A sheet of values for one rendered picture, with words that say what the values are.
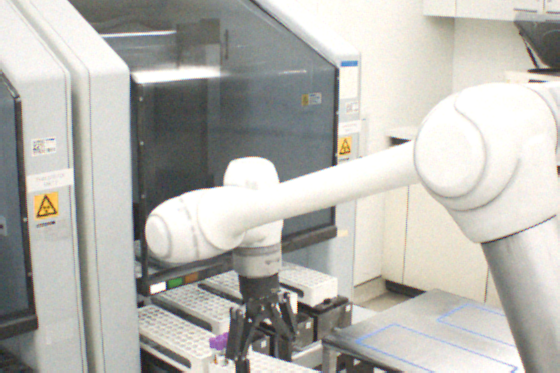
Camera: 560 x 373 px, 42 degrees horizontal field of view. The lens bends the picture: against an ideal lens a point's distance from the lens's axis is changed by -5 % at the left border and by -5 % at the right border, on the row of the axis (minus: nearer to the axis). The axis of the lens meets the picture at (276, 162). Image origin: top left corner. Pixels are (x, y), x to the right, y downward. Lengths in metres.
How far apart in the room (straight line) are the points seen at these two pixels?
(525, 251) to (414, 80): 3.34
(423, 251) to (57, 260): 2.80
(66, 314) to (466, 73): 3.34
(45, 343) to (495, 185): 0.97
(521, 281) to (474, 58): 3.59
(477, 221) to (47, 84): 0.83
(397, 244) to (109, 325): 2.72
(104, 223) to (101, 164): 0.12
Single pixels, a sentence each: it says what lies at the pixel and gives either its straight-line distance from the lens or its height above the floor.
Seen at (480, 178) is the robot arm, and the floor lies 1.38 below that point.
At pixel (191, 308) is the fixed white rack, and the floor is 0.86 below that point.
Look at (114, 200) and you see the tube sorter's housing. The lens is 1.53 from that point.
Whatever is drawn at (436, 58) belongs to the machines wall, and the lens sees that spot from 4.37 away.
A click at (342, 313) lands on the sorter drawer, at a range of 1.99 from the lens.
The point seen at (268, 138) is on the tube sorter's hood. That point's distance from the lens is 1.76.
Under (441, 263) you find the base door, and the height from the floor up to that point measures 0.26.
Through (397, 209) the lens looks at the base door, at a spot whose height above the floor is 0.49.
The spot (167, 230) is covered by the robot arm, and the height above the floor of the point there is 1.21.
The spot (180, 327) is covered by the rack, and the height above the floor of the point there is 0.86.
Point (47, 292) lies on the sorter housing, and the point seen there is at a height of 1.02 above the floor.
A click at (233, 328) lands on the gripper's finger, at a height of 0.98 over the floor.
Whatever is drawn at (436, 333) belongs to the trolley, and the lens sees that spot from 1.81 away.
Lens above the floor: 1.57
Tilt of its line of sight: 12 degrees down
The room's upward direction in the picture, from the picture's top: 1 degrees clockwise
